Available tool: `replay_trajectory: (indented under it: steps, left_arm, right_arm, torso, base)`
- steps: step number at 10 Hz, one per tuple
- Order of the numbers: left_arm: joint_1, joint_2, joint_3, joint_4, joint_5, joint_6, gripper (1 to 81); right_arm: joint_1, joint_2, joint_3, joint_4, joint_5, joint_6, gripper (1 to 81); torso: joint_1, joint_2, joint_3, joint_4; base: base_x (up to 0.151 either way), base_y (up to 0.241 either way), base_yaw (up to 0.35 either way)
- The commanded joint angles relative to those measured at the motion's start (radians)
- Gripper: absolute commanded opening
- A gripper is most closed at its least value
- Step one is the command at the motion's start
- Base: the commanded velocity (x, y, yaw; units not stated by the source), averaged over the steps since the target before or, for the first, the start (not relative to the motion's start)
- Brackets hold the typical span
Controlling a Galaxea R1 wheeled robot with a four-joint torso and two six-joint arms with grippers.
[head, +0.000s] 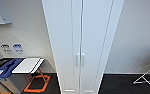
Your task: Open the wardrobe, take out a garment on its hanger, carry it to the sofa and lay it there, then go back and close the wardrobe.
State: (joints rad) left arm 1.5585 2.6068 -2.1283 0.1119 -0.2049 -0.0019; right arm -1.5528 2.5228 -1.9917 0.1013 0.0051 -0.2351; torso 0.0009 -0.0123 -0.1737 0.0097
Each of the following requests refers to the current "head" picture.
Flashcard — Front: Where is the white wardrobe door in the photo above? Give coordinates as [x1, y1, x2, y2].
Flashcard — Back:
[80, 0, 114, 94]
[41, 0, 83, 94]

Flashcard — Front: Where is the white wardrobe carcass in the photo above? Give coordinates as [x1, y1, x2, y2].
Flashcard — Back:
[40, 0, 126, 94]

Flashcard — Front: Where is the silver door handle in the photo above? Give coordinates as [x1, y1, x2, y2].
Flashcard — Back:
[75, 53, 80, 67]
[81, 53, 86, 67]

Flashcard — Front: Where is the blue printed wall sign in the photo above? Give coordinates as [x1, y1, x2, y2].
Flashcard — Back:
[12, 42, 26, 56]

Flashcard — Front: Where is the white wall sign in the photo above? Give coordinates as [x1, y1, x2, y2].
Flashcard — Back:
[0, 43, 13, 56]

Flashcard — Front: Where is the white wire drying rack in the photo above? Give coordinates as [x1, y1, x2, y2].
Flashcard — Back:
[132, 63, 150, 86]

